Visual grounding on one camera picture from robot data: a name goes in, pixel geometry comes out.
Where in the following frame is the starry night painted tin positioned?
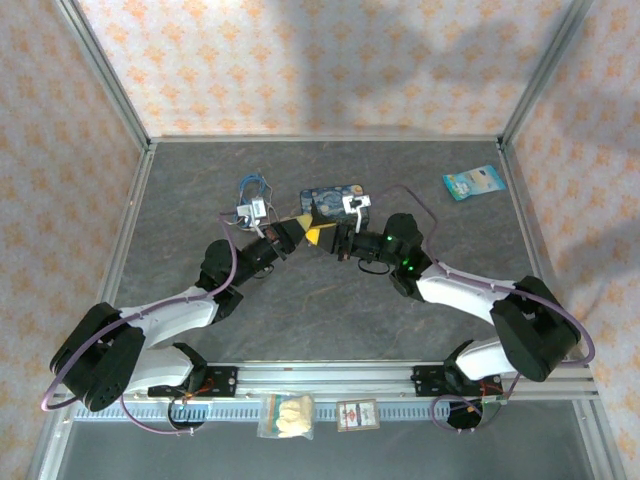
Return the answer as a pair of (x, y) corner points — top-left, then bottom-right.
(299, 181), (374, 232)

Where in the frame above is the blue snack packet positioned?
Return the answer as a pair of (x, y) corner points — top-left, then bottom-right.
(441, 164), (508, 203)

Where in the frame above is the clear bag of crackers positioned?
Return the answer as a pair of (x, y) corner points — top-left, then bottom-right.
(256, 392), (317, 442)

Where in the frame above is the small card pack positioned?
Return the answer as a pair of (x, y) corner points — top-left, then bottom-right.
(335, 398), (382, 433)

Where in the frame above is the blue coiled cable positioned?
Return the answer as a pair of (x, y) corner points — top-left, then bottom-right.
(237, 171), (275, 202)

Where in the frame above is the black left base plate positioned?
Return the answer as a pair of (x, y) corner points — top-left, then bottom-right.
(147, 364), (239, 400)

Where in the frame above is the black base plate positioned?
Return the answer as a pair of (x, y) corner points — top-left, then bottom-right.
(147, 364), (239, 400)
(411, 364), (507, 402)

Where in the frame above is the aluminium mounting rail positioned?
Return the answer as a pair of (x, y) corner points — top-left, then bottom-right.
(119, 361), (599, 401)

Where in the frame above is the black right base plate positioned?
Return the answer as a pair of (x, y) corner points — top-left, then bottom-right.
(411, 364), (507, 402)

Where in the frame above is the grey slotted cable duct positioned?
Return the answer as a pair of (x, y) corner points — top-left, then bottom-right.
(73, 398), (497, 422)

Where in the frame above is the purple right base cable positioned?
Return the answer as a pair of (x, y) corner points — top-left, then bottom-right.
(431, 372), (522, 434)

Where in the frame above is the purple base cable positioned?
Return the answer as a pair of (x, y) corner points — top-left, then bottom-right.
(121, 393), (197, 437)
(431, 372), (522, 434)

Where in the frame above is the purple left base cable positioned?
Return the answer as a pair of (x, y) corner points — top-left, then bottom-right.
(121, 393), (197, 437)

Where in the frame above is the aluminium frame post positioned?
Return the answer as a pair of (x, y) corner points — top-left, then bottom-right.
(53, 0), (152, 151)
(498, 0), (595, 147)

